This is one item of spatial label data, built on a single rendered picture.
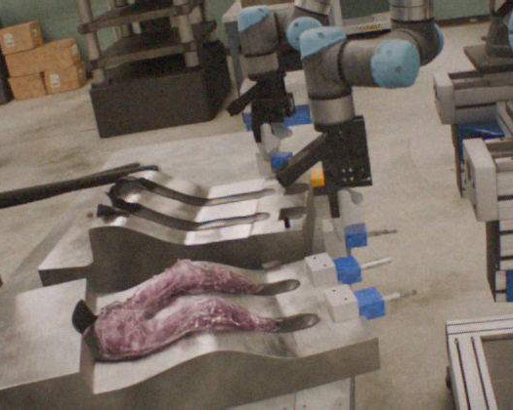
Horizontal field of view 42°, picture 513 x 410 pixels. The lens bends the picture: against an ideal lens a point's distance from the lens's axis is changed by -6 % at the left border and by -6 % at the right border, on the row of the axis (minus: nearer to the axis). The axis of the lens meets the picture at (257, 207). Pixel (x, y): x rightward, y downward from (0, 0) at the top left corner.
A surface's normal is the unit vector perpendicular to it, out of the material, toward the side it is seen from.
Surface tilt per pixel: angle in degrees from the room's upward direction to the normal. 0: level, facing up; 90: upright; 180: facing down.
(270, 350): 27
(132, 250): 90
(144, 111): 90
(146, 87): 90
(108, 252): 90
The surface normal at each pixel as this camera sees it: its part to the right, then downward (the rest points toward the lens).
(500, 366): -0.17, -0.91
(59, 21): -0.07, 0.40
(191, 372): 0.18, 0.36
